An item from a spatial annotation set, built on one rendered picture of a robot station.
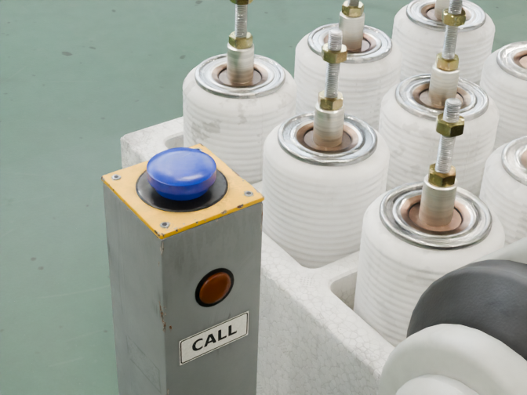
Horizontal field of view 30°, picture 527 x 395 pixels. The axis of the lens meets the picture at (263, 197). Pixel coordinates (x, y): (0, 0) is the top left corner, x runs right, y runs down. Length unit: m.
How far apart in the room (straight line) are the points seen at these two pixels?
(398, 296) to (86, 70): 0.82
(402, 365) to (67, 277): 0.66
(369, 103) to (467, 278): 0.50
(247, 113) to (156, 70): 0.60
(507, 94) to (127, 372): 0.41
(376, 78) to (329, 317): 0.26
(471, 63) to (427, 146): 0.18
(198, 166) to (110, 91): 0.78
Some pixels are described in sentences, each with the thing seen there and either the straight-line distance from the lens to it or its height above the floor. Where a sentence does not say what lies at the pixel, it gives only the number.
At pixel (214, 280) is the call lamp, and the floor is 0.27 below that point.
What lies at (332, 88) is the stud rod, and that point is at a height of 0.30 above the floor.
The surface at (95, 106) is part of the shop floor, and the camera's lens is 1.30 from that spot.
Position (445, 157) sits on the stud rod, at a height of 0.30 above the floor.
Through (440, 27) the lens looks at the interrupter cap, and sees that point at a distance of 0.93.
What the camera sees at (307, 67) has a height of 0.24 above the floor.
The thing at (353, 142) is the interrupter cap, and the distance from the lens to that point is 0.74.
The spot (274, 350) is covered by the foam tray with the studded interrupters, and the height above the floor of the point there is 0.11.
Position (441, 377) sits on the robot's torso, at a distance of 0.37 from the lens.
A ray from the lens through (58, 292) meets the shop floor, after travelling 1.00.
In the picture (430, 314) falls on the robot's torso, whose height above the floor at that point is 0.38.
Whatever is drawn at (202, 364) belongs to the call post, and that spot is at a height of 0.20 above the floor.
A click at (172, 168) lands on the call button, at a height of 0.33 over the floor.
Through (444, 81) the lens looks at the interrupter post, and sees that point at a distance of 0.80.
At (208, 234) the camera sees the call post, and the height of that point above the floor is 0.30.
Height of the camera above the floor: 0.64
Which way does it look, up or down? 35 degrees down
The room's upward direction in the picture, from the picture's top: 2 degrees clockwise
